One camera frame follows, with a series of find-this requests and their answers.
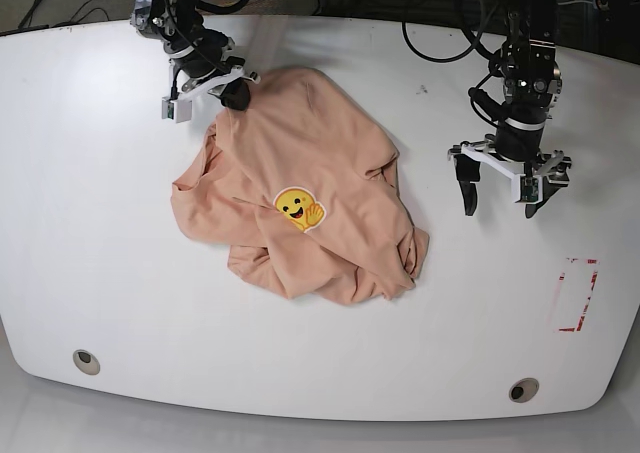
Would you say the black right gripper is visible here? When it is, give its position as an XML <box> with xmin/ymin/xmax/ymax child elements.
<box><xmin>168</xmin><ymin>30</ymin><xmax>251</xmax><ymax>111</ymax></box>

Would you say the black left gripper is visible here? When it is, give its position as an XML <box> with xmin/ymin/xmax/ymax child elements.
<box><xmin>454</xmin><ymin>118</ymin><xmax>570</xmax><ymax>219</ymax></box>

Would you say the peach t-shirt with emoji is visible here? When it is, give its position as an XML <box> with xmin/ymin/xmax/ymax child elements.
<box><xmin>171</xmin><ymin>68</ymin><xmax>429</xmax><ymax>305</ymax></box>

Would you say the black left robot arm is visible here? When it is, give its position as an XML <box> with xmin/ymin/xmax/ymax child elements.
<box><xmin>448</xmin><ymin>0</ymin><xmax>572</xmax><ymax>218</ymax></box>

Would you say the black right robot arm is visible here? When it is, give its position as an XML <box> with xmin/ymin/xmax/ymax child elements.
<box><xmin>130</xmin><ymin>0</ymin><xmax>260</xmax><ymax>123</ymax></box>

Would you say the red tape rectangle marking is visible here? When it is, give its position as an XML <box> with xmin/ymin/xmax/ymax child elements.
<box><xmin>552</xmin><ymin>258</ymin><xmax>600</xmax><ymax>333</ymax></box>

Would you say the right table grommet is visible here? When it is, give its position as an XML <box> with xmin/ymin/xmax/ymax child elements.
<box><xmin>508</xmin><ymin>378</ymin><xmax>540</xmax><ymax>404</ymax></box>

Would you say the table grommet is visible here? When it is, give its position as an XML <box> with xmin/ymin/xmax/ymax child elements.
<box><xmin>508</xmin><ymin>378</ymin><xmax>540</xmax><ymax>404</ymax></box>
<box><xmin>73</xmin><ymin>350</ymin><xmax>101</xmax><ymax>376</ymax></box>

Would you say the left table grommet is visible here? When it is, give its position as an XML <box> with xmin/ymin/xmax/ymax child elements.
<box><xmin>73</xmin><ymin>350</ymin><xmax>101</xmax><ymax>376</ymax></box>

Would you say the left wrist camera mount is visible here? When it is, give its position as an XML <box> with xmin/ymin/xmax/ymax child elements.
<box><xmin>447</xmin><ymin>139</ymin><xmax>572</xmax><ymax>206</ymax></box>

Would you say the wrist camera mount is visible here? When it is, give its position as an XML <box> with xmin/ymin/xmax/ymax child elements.
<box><xmin>161</xmin><ymin>65</ymin><xmax>261</xmax><ymax>123</ymax></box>
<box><xmin>447</xmin><ymin>139</ymin><xmax>572</xmax><ymax>206</ymax></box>

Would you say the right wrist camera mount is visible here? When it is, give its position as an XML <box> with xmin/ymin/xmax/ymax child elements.
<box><xmin>161</xmin><ymin>65</ymin><xmax>261</xmax><ymax>123</ymax></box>

